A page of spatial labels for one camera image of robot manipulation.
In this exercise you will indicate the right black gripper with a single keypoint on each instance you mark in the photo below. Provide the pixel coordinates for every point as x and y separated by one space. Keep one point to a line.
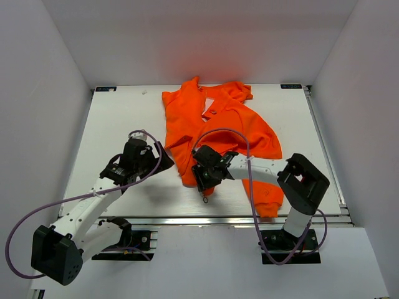
202 184

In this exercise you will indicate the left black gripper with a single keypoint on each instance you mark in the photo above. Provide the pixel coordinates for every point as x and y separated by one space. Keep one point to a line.
166 161

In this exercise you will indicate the orange zip jacket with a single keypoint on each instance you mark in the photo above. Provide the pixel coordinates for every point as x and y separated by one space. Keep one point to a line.
217 117

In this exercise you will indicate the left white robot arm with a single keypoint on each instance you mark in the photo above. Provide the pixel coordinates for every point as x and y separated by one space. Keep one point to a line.
60 250

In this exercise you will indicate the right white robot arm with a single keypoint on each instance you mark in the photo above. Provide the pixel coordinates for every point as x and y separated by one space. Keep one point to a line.
301 182

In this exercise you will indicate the left blue table label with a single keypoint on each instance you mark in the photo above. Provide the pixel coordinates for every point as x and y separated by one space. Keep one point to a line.
105 89

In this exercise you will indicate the blue table label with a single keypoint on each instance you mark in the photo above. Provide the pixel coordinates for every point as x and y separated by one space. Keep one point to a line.
290 86
105 89

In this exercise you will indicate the right blue table label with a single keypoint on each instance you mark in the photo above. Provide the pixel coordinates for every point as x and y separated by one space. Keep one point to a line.
290 86

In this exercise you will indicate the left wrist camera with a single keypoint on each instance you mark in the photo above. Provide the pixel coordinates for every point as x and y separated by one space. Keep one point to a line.
138 134

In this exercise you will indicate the aluminium table edge rail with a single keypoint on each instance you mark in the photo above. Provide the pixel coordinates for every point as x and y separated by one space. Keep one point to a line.
343 218

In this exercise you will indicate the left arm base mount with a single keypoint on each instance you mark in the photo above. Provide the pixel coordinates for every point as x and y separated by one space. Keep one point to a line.
134 244

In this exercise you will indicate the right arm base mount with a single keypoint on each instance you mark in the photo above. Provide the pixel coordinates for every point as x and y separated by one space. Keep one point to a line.
280 246

